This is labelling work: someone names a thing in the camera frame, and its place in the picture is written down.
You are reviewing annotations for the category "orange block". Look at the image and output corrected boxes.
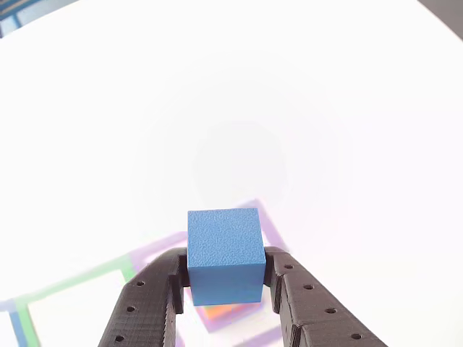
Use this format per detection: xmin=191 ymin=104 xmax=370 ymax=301
xmin=204 ymin=304 xmax=236 ymax=321

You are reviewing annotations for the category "small blue cube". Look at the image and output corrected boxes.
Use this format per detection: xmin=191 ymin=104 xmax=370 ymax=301
xmin=187 ymin=207 xmax=268 ymax=307

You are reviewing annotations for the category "green tape square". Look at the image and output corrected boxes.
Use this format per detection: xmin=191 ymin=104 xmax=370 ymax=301
xmin=14 ymin=252 xmax=138 ymax=347

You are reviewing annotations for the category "large purple block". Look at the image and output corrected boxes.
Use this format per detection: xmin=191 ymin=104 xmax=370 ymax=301
xmin=186 ymin=287 xmax=279 ymax=335

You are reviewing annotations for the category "purple tape square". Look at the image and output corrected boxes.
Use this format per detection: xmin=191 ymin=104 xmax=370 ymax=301
xmin=129 ymin=197 xmax=290 ymax=347

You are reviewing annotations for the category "blue tape square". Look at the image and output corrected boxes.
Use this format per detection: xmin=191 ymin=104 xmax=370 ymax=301
xmin=0 ymin=299 xmax=30 ymax=347

